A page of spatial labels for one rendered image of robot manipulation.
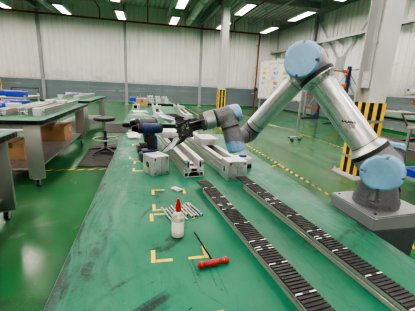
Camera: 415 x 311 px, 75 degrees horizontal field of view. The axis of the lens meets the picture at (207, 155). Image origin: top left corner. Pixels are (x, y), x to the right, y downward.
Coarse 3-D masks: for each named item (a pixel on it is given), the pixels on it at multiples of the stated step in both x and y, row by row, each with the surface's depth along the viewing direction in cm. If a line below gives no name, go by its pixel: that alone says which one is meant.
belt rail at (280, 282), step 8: (216, 208) 98; (224, 216) 91; (232, 224) 86; (248, 248) 75; (256, 256) 71; (264, 264) 67; (272, 272) 65; (280, 280) 61; (288, 296) 58; (296, 304) 56
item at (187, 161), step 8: (160, 136) 198; (160, 144) 194; (184, 144) 163; (168, 152) 166; (176, 152) 145; (184, 152) 158; (192, 152) 145; (176, 160) 149; (184, 160) 129; (192, 160) 142; (200, 160) 131; (184, 168) 130; (192, 168) 131; (200, 168) 132; (184, 176) 131; (192, 176) 132
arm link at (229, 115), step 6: (222, 108) 107; (228, 108) 107; (234, 108) 107; (240, 108) 107; (216, 114) 106; (222, 114) 106; (228, 114) 106; (234, 114) 106; (240, 114) 107; (216, 120) 111; (222, 120) 106; (228, 120) 106; (234, 120) 107; (240, 120) 109; (222, 126) 108
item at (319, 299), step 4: (308, 300) 53; (312, 300) 53; (316, 300) 53; (320, 300) 54; (324, 300) 54; (304, 304) 52; (308, 304) 52; (312, 304) 52; (316, 304) 52; (320, 304) 53; (324, 304) 53; (308, 308) 52
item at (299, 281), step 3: (291, 279) 59; (294, 279) 59; (297, 279) 59; (300, 279) 59; (303, 279) 59; (285, 282) 58; (288, 282) 58; (291, 282) 58; (294, 282) 58; (297, 282) 58; (300, 282) 58; (303, 282) 58; (306, 282) 59; (288, 285) 57; (291, 285) 57; (294, 285) 58
